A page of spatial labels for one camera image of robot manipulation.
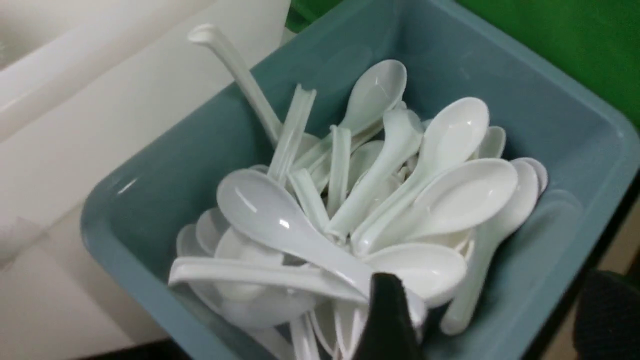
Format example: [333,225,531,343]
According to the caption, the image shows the white soup spoon front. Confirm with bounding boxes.
[215,168,375,298]

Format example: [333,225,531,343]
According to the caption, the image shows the white ladle handle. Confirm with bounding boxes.
[187,23,282,146]

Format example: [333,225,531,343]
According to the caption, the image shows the large white plastic tub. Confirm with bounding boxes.
[1,0,290,265]

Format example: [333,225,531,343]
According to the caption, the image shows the white soup spoon left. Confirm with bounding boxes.
[292,59,408,171]

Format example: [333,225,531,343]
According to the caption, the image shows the teal plastic bin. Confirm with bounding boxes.
[81,0,639,360]

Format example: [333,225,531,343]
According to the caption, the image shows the white soup spoon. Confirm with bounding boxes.
[215,168,375,298]
[324,96,490,239]
[292,59,408,171]

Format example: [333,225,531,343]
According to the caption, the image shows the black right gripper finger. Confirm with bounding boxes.
[352,272,426,360]

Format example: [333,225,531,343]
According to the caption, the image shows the white soup spoon upright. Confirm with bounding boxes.
[324,96,490,239]

